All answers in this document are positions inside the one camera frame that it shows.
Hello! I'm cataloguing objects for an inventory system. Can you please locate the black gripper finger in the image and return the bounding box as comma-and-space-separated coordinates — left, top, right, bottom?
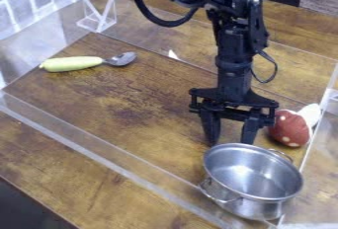
200, 110, 220, 147
240, 116, 263, 144

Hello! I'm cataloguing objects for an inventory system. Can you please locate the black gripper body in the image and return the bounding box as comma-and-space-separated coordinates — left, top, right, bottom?
188, 88, 279, 127

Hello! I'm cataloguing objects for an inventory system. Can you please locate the red white plush mushroom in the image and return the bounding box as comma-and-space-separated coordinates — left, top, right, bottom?
268, 104, 320, 148

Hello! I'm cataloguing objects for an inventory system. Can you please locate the silver metal pot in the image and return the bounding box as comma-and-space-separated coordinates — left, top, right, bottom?
198, 143, 303, 220

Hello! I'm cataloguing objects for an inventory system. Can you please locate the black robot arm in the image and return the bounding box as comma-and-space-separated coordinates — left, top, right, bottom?
173, 0, 279, 145

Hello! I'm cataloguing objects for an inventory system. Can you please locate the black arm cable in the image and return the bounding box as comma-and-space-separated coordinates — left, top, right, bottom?
249, 49, 280, 85

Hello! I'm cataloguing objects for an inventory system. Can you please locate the clear acrylic enclosure wall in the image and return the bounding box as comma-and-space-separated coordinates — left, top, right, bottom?
0, 0, 338, 229

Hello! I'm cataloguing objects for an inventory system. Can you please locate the green handled metal spoon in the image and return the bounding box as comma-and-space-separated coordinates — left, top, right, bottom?
39, 51, 136, 72

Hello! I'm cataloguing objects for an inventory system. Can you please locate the clear acrylic triangle bracket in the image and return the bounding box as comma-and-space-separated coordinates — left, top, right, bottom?
76, 0, 117, 33

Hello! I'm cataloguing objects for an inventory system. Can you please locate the thick black arm hose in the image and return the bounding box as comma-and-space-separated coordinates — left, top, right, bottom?
128, 0, 200, 29

